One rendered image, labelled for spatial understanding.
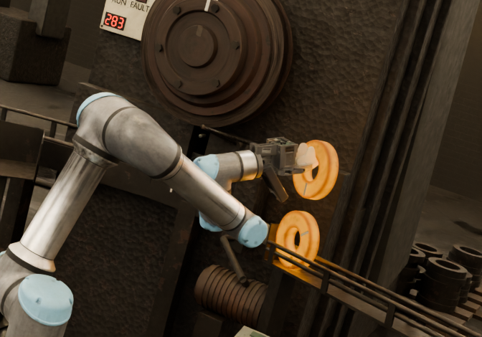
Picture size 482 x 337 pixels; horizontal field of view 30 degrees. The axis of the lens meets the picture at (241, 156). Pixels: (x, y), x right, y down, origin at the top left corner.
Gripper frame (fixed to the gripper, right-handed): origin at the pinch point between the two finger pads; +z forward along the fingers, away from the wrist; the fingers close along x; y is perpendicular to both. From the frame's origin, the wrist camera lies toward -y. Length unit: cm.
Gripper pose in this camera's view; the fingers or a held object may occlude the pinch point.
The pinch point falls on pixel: (316, 163)
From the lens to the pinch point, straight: 237.6
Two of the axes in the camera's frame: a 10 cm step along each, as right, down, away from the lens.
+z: 8.7, -1.2, 4.8
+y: 0.4, -9.5, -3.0
